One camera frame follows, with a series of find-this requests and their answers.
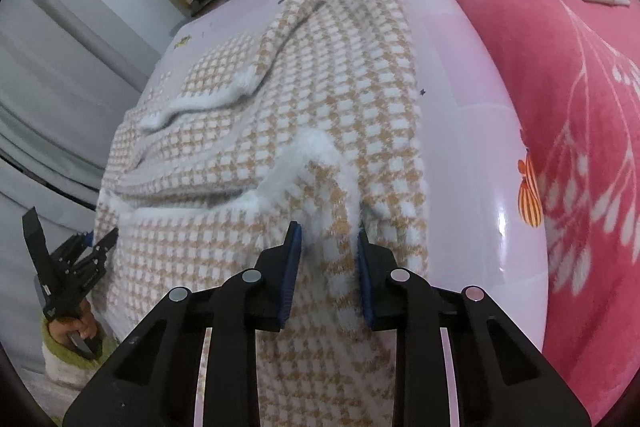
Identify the beige white houndstooth coat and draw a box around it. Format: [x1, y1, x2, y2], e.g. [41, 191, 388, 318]
[92, 0, 428, 426]

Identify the person left hand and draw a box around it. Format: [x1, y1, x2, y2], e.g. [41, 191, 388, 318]
[48, 299, 100, 349]

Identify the fuzzy white green sleeve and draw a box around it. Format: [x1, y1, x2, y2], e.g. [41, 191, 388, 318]
[41, 320, 118, 389]

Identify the white curtain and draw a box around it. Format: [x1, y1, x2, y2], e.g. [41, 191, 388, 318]
[1, 0, 160, 373]

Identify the pink floral blanket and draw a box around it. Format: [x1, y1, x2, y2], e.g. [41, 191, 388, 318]
[457, 0, 639, 426]

